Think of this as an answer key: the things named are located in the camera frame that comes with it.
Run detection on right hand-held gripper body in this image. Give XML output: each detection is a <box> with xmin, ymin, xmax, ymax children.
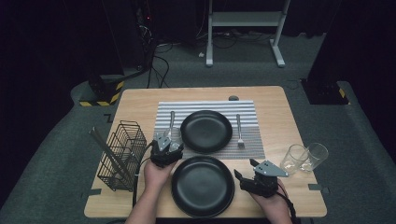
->
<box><xmin>245</xmin><ymin>160</ymin><xmax>290</xmax><ymax>199</ymax></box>

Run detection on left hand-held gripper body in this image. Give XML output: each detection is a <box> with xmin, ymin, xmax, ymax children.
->
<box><xmin>149</xmin><ymin>133</ymin><xmax>185</xmax><ymax>169</ymax></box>

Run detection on silver knife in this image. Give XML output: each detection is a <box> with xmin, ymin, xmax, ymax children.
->
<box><xmin>164</xmin><ymin>110</ymin><xmax>177</xmax><ymax>139</ymax></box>

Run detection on silver fork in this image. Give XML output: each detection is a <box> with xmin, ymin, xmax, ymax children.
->
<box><xmin>235</xmin><ymin>113</ymin><xmax>247</xmax><ymax>150</ymax></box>

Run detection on black wire cutlery basket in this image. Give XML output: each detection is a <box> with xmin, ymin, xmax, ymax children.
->
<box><xmin>96</xmin><ymin>120</ymin><xmax>148</xmax><ymax>192</ymax></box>

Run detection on black plate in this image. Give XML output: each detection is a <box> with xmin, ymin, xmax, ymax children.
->
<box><xmin>179</xmin><ymin>109</ymin><xmax>233</xmax><ymax>155</ymax></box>
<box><xmin>170</xmin><ymin>155</ymin><xmax>235</xmax><ymax>217</ymax></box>
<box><xmin>173</xmin><ymin>192</ymin><xmax>236</xmax><ymax>219</ymax></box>

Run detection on person's left hand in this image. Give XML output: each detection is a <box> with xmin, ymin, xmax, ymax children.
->
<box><xmin>143</xmin><ymin>159</ymin><xmax>178</xmax><ymax>194</ymax></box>

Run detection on person's right hand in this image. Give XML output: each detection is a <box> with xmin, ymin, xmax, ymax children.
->
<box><xmin>248</xmin><ymin>186</ymin><xmax>292</xmax><ymax>224</ymax></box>

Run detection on grey white striped placemat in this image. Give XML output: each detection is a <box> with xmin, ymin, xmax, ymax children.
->
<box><xmin>152</xmin><ymin>100</ymin><xmax>266</xmax><ymax>161</ymax></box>

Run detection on grey chopstick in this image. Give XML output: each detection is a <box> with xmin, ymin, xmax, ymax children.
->
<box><xmin>89</xmin><ymin>129</ymin><xmax>124</xmax><ymax>180</ymax></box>
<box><xmin>92</xmin><ymin>126</ymin><xmax>127</xmax><ymax>177</ymax></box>

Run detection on black yellow striped base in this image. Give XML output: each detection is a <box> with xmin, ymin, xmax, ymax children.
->
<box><xmin>300</xmin><ymin>78</ymin><xmax>351</xmax><ymax>105</ymax></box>
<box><xmin>78</xmin><ymin>74</ymin><xmax>125</xmax><ymax>107</ymax></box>

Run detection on dark equipment rack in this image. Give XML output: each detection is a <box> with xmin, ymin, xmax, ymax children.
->
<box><xmin>102</xmin><ymin>0</ymin><xmax>158</xmax><ymax>74</ymax></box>

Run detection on white metal stand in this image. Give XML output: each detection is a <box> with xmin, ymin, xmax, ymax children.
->
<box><xmin>205</xmin><ymin>0</ymin><xmax>292</xmax><ymax>68</ymax></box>

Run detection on right hand-held gripper cable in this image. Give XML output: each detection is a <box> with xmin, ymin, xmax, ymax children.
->
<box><xmin>276</xmin><ymin>182</ymin><xmax>297</xmax><ymax>224</ymax></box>

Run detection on hand-held gripper cable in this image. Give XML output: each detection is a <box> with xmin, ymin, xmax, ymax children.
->
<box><xmin>132</xmin><ymin>141</ymin><xmax>154</xmax><ymax>208</ymax></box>
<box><xmin>276</xmin><ymin>182</ymin><xmax>297</xmax><ymax>224</ymax></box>

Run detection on left hand-held gripper cable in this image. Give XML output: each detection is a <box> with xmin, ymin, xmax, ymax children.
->
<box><xmin>132</xmin><ymin>141</ymin><xmax>154</xmax><ymax>208</ymax></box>

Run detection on black floor cables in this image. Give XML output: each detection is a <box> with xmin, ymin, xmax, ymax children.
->
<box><xmin>146</xmin><ymin>43</ymin><xmax>171</xmax><ymax>90</ymax></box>

